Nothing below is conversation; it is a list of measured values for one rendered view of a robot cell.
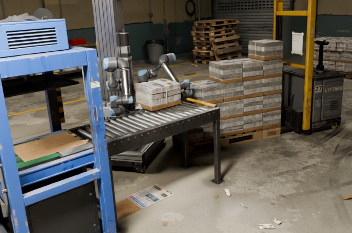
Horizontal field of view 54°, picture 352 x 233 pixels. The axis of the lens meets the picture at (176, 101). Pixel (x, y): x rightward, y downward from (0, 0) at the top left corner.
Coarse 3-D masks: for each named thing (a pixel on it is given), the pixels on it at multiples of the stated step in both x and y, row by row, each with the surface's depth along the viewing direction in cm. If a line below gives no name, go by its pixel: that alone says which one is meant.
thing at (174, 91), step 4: (156, 80) 371; (160, 80) 370; (164, 80) 369; (168, 80) 369; (164, 84) 353; (168, 84) 353; (172, 84) 353; (176, 84) 355; (172, 88) 354; (176, 88) 356; (180, 88) 360; (172, 92) 354; (176, 92) 358; (180, 92) 361; (172, 96) 356; (176, 96) 359; (180, 96) 363; (172, 100) 357; (176, 100) 360
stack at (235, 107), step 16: (208, 80) 457; (256, 80) 446; (192, 96) 418; (208, 96) 426; (224, 96) 434; (224, 112) 440; (240, 112) 448; (208, 128) 437; (224, 128) 445; (240, 128) 454; (176, 144) 451; (192, 144) 436; (208, 144) 458; (224, 144) 450
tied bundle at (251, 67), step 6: (234, 60) 460; (240, 60) 458; (246, 60) 456; (252, 60) 453; (258, 60) 450; (246, 66) 436; (252, 66) 439; (258, 66) 442; (246, 72) 437; (252, 72) 440; (258, 72) 443
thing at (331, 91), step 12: (288, 72) 507; (300, 72) 492; (324, 72) 486; (336, 72) 482; (288, 84) 511; (300, 84) 486; (312, 84) 464; (324, 84) 468; (336, 84) 474; (288, 96) 515; (300, 96) 490; (312, 96) 467; (324, 96) 471; (336, 96) 479; (300, 108) 493; (312, 108) 471; (324, 108) 476; (336, 108) 485; (312, 120) 475; (324, 120) 482; (336, 120) 491
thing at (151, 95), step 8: (136, 88) 356; (144, 88) 345; (152, 88) 338; (160, 88) 343; (136, 96) 360; (144, 96) 348; (152, 96) 339; (160, 96) 345; (152, 104) 341; (160, 104) 348
